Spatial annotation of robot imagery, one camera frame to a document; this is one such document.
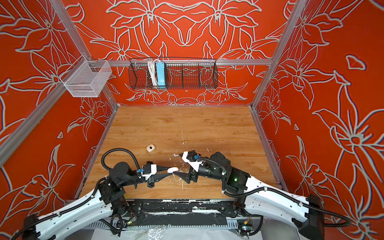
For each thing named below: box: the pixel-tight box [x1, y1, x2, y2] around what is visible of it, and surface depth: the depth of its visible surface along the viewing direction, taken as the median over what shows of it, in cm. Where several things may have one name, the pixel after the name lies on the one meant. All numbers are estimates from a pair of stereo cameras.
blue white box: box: [156, 62, 166, 89], surface depth 92 cm
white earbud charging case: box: [146, 144, 156, 153], surface depth 96 cm
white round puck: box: [167, 167, 179, 174], surface depth 62 cm
